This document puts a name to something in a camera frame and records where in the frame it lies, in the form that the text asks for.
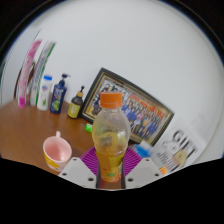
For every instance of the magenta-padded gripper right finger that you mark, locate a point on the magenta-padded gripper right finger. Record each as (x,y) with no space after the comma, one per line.
(144,170)

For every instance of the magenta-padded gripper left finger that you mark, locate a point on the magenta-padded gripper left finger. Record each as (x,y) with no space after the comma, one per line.
(76,170)

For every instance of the orange juice bottle orange cap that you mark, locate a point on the orange juice bottle orange cap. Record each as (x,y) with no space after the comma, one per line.
(110,133)

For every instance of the small orange-topped box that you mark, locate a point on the small orange-topped box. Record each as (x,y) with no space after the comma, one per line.
(163,170)

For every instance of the blue tissue pack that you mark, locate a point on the blue tissue pack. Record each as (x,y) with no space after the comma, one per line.
(145,150)

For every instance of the pink and yellow cup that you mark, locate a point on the pink and yellow cup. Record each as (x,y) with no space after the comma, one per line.
(56,151)

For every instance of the white paper gift bag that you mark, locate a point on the white paper gift bag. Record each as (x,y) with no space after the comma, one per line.
(181,148)

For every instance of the framed group picture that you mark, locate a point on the framed group picture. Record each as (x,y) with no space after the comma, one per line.
(143,115)

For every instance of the small brown pump bottle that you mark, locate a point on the small brown pump bottle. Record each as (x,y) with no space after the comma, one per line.
(75,106)

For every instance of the dark blue pump bottle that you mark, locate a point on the dark blue pump bottle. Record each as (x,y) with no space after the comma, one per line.
(58,96)

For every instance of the white bottle with blue cap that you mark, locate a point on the white bottle with blue cap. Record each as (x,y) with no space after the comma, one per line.
(44,95)

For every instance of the white and green tall tube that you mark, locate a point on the white and green tall tube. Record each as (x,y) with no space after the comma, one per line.
(40,73)

